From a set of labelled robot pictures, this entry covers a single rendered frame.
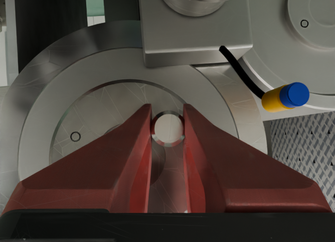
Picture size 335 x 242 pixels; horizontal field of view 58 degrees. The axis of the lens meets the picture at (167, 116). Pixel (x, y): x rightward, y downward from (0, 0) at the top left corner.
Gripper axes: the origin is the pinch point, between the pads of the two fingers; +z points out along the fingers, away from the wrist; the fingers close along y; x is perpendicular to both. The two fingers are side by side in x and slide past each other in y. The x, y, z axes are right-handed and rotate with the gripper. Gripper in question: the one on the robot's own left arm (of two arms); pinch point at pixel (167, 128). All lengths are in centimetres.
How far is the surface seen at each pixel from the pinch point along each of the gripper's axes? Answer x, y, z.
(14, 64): -0.3, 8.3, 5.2
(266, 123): 22.9, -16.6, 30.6
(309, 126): 11.6, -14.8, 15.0
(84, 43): -1.3, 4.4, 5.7
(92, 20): 86, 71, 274
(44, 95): 0.5, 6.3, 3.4
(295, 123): 13.0, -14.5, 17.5
